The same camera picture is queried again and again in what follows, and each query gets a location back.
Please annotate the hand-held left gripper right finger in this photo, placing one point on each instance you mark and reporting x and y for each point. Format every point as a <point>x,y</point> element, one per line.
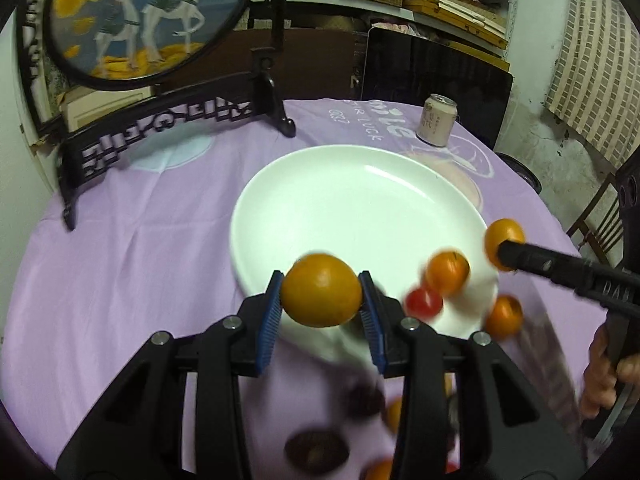
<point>374,330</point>

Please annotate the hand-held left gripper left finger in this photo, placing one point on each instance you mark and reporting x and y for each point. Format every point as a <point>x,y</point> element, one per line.
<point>265,330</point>

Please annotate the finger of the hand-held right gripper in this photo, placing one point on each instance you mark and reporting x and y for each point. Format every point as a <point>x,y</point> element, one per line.
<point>540,260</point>

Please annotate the orange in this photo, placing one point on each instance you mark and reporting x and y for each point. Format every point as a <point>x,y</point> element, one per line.
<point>502,232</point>
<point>447,272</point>
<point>395,412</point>
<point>380,470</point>
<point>321,290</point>
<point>502,316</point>

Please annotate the red tomato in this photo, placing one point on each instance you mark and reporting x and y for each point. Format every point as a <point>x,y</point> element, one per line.
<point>450,467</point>
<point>424,302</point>

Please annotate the dark purple fruit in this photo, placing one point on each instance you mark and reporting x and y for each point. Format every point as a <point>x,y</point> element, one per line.
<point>315,452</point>
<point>365,400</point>

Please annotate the white round plate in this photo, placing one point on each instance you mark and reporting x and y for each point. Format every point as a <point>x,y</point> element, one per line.
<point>350,210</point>

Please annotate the person's right hand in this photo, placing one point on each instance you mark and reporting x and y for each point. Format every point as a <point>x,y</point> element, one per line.
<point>597,380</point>

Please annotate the wooden chair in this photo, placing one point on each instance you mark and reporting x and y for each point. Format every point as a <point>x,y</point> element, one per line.
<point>602,215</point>

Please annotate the black round stool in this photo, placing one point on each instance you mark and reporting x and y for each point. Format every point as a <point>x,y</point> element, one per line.
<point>522,170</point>

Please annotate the purple tablecloth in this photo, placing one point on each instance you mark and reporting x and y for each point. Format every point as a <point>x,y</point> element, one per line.
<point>125,270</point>

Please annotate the beige drink can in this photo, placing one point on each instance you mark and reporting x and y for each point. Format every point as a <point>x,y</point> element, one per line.
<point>439,120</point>

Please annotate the white metal shelf rack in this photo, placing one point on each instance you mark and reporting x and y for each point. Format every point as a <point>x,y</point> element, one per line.
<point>502,60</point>

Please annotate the brick pattern curtain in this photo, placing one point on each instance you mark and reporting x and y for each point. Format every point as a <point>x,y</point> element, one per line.
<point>595,60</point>

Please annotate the dark brown wooden cabinet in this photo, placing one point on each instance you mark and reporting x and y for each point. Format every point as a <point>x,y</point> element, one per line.
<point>320,65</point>

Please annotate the pink cloth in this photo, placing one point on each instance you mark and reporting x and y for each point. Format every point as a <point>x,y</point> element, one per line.
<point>400,27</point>

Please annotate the beige cardboard box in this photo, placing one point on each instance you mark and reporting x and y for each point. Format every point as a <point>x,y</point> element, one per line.
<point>105,107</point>

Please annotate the round deer picture table screen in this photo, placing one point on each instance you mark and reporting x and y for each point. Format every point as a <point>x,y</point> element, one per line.
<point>150,10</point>

